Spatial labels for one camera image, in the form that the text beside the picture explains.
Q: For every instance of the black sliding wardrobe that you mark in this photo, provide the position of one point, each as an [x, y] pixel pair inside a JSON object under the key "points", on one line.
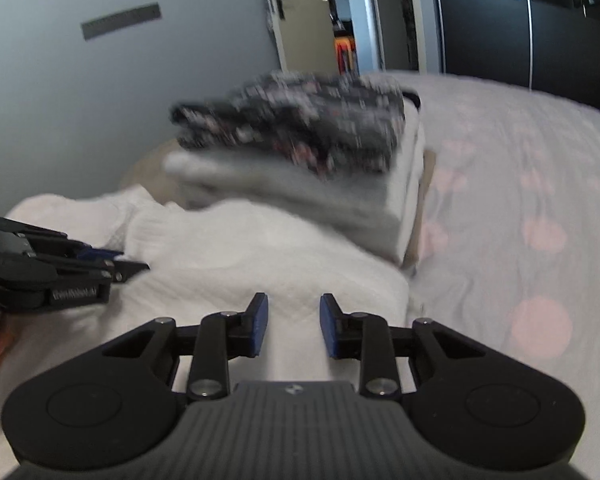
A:
{"points": [[480, 20]]}

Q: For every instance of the grey wall plate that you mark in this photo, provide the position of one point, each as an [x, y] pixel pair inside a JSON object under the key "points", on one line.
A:
{"points": [[120, 22]]}

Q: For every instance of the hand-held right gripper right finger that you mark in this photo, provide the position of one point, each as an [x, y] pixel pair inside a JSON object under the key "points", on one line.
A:
{"points": [[330, 327]]}

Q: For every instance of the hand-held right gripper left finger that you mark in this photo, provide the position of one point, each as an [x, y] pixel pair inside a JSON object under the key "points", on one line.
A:
{"points": [[257, 325]]}

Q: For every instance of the white folded garment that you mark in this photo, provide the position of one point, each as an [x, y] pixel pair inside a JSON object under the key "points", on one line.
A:
{"points": [[405, 200]]}

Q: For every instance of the dark floral folded garment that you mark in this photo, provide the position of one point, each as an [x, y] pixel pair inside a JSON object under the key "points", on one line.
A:
{"points": [[305, 115]]}

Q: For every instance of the small black folded garment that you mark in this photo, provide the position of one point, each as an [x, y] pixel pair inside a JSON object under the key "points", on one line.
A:
{"points": [[414, 97]]}

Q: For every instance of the white crinkle shirt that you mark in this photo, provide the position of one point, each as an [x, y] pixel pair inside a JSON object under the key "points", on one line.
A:
{"points": [[230, 260]]}

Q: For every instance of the beige room door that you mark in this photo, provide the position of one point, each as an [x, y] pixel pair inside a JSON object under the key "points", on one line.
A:
{"points": [[305, 25]]}

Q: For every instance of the orange stool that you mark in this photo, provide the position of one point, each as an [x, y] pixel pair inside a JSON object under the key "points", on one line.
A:
{"points": [[342, 52]]}

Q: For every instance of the pale grey folded garment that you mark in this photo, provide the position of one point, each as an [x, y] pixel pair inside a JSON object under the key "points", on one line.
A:
{"points": [[260, 180]]}

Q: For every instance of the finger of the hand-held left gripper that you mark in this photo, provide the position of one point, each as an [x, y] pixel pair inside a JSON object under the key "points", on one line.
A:
{"points": [[100, 254], [125, 269]]}

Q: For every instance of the white door frame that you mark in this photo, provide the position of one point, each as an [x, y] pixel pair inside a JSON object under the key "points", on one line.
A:
{"points": [[375, 10]]}

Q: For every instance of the beige folded garment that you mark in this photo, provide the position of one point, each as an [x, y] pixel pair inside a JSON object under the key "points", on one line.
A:
{"points": [[428, 170]]}

